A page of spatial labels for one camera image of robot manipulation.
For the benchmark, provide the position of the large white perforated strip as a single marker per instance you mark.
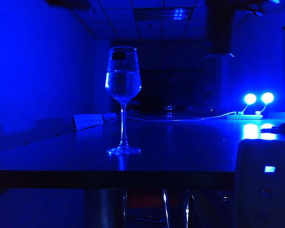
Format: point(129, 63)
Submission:
point(88, 121)

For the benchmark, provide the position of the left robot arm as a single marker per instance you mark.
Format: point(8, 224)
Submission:
point(66, 3)

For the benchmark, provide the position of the dark monitor screen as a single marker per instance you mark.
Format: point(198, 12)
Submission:
point(171, 88)

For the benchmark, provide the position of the small clear glass jar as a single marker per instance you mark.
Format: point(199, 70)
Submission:
point(169, 111)

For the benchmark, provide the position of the ceiling light panel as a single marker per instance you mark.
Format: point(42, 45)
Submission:
point(180, 14)

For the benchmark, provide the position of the dark crumpled cloth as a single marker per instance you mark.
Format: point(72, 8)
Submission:
point(280, 129)

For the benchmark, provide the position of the stemmed wine glass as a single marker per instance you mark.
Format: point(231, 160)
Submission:
point(123, 83)

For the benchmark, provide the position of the round USB lamp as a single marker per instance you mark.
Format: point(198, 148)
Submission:
point(267, 97)
point(249, 98)

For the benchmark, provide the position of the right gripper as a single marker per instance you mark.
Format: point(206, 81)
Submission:
point(249, 6)

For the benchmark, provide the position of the medium white perforated strip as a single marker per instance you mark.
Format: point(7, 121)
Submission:
point(109, 116)

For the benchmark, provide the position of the wide grey table leg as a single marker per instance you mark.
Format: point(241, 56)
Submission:
point(104, 209)

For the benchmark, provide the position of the white box with lit indicator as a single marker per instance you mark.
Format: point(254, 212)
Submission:
point(263, 185)

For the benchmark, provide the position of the white power strip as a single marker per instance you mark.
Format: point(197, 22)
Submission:
point(244, 116)

